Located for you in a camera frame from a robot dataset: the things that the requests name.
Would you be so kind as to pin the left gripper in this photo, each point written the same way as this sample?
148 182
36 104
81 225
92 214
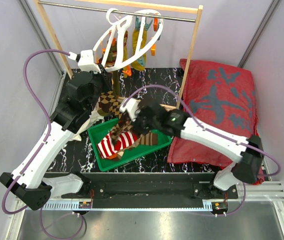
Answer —
106 77

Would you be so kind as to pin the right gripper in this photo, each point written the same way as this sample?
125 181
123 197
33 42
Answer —
136 125

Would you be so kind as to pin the brown argyle sock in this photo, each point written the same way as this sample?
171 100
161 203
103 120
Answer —
109 105
124 125

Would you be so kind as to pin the white round clip hanger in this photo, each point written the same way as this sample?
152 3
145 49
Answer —
117 29

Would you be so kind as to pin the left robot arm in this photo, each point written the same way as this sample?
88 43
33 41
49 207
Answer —
27 181

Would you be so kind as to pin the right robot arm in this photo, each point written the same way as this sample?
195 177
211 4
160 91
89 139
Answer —
245 153

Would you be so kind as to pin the brown beige striped sock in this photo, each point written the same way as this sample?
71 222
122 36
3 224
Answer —
150 139

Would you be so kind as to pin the brown argyle sock in tray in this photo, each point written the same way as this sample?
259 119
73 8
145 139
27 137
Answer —
124 125

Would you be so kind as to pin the white cloth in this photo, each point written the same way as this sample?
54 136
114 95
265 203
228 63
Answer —
93 118

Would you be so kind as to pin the mustard yellow sock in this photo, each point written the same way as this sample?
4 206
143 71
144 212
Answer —
136 65
116 85

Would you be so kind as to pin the teal clothespin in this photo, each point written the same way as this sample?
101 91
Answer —
137 23
141 61

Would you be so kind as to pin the green plastic tray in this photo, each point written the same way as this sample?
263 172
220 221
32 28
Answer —
98 132

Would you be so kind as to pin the red white striped sock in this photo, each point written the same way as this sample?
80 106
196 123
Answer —
107 148

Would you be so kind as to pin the red patterned pillow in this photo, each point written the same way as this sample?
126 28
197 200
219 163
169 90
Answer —
222 96

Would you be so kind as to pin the metal hanging rod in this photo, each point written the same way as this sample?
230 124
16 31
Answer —
149 15

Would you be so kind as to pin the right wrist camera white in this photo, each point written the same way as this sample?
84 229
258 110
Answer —
130 107

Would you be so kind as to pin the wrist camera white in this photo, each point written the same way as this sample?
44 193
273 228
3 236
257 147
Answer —
130 107
85 61

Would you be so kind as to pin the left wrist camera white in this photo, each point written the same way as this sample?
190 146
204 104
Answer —
85 61

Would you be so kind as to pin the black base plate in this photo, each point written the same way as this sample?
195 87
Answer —
150 192

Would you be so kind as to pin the wooden clothes rack frame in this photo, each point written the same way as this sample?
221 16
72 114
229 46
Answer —
163 9

